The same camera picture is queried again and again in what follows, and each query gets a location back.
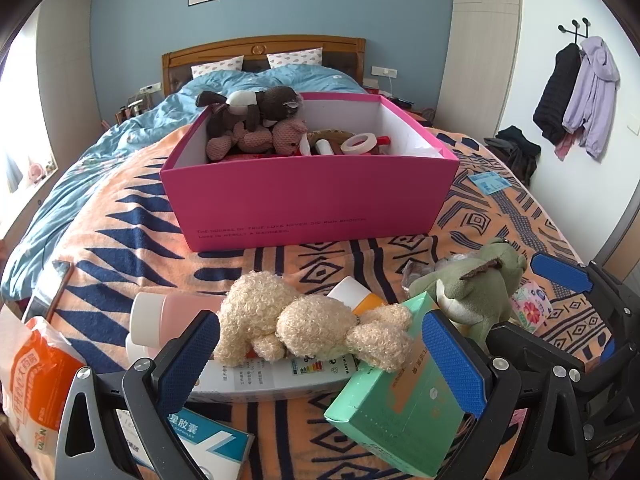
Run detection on light blue floral duvet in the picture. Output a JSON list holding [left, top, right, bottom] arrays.
[[0, 65, 368, 303]]

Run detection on floral tissue pack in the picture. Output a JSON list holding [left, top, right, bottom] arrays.
[[510, 282, 553, 333]]

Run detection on cream curly plush bear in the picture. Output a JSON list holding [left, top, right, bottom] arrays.
[[214, 271, 415, 373]]

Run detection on cluttered bedside table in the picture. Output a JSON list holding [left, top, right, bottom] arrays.
[[112, 92, 163, 126]]

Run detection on black wall coat hooks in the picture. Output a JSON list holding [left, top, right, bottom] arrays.
[[557, 17, 591, 46]]

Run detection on black jacket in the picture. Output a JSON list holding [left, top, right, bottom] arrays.
[[532, 42, 583, 146]]

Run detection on orange and white bag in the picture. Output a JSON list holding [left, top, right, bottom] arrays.
[[0, 305, 88, 456]]

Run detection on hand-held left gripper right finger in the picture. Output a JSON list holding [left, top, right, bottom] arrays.
[[421, 309, 591, 480]]

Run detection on white dotted pillow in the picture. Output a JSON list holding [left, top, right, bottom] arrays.
[[191, 56, 245, 79], [266, 48, 323, 70]]

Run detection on clear plastic bag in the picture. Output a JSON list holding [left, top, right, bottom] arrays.
[[402, 255, 481, 286]]

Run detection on blue and white medicine box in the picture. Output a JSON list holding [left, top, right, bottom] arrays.
[[117, 407, 253, 480]]

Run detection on white plastic bottle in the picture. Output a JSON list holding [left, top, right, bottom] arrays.
[[125, 334, 161, 367]]

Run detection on wooden headboard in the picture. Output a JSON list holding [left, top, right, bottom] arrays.
[[161, 35, 368, 98]]

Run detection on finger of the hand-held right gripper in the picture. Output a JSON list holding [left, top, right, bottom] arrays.
[[486, 321, 618, 386], [530, 251, 640, 341]]

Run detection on pink cloth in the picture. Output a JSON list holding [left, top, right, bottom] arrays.
[[554, 132, 576, 162]]

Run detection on pink bottle with white cap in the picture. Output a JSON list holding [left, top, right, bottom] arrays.
[[131, 292, 228, 348]]

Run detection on green plush toy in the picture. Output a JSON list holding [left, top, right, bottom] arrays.
[[409, 237, 527, 353]]

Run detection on white tape roll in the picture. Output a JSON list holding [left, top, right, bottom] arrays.
[[341, 132, 379, 156]]

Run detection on dark clothes pile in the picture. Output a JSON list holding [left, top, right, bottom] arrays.
[[482, 126, 542, 186]]

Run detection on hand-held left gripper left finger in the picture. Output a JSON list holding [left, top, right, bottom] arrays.
[[55, 309, 223, 480]]

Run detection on brown plaid pouch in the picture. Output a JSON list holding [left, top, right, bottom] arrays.
[[306, 129, 357, 148]]

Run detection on pink knitted bear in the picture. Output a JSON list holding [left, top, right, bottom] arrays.
[[206, 117, 310, 163]]

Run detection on dark brown plush dog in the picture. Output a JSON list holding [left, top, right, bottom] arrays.
[[195, 86, 304, 142]]

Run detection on blue flat packet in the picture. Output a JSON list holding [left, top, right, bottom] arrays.
[[469, 171, 512, 195]]

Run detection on wooden nightstand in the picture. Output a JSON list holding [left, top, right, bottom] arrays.
[[364, 78, 435, 123]]

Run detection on long white cardboard box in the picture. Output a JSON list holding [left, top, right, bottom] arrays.
[[190, 355, 368, 403]]

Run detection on purple hoodie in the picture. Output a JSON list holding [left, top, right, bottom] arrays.
[[561, 36, 621, 161]]

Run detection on orange tube with white cap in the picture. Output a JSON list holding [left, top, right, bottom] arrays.
[[327, 276, 388, 313]]

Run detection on teal cardboard box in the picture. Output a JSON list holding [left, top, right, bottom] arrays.
[[324, 291, 478, 478]]

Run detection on pink cardboard box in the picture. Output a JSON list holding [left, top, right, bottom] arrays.
[[160, 92, 461, 253]]

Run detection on beige wardrobe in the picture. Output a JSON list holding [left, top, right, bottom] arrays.
[[435, 0, 523, 136]]

